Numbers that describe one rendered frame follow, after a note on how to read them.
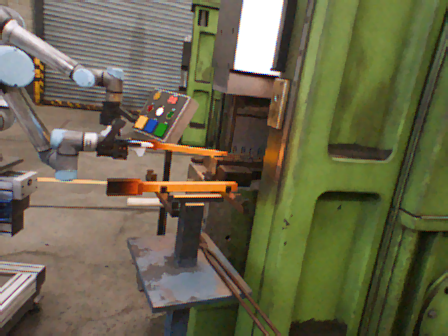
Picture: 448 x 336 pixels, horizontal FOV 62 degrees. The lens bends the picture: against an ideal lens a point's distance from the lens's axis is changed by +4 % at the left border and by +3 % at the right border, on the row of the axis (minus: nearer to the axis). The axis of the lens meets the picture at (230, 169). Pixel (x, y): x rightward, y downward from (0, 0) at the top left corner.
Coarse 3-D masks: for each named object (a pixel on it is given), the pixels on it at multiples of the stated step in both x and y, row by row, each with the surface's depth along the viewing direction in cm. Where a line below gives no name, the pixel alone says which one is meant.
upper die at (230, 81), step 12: (216, 72) 160; (228, 72) 145; (240, 72) 146; (216, 84) 159; (228, 84) 146; (240, 84) 147; (252, 84) 149; (264, 84) 150; (252, 96) 150; (264, 96) 152
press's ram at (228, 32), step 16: (224, 0) 154; (240, 0) 136; (256, 0) 135; (272, 0) 137; (224, 16) 153; (240, 16) 135; (256, 16) 137; (272, 16) 138; (224, 32) 152; (240, 32) 136; (256, 32) 138; (272, 32) 140; (224, 48) 151; (240, 48) 138; (256, 48) 140; (272, 48) 142; (224, 64) 150; (240, 64) 140; (256, 64) 142
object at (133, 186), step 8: (112, 184) 101; (120, 184) 102; (128, 184) 103; (136, 184) 104; (144, 184) 104; (152, 184) 105; (160, 184) 106; (168, 184) 107; (176, 184) 108; (184, 184) 109; (192, 184) 111; (200, 184) 112; (208, 184) 113; (216, 184) 114; (224, 184) 116; (232, 184) 117; (112, 192) 101; (120, 192) 102; (128, 192) 103; (136, 192) 104
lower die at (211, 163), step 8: (208, 160) 165; (216, 160) 154; (224, 160) 155; (232, 160) 156; (240, 160) 159; (248, 160) 161; (256, 160) 163; (208, 168) 164; (216, 168) 154; (256, 176) 162
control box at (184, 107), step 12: (168, 96) 204; (180, 96) 197; (144, 108) 212; (156, 108) 205; (168, 108) 199; (180, 108) 193; (192, 108) 195; (156, 120) 200; (168, 120) 194; (180, 120) 192; (144, 132) 202; (168, 132) 190; (180, 132) 194
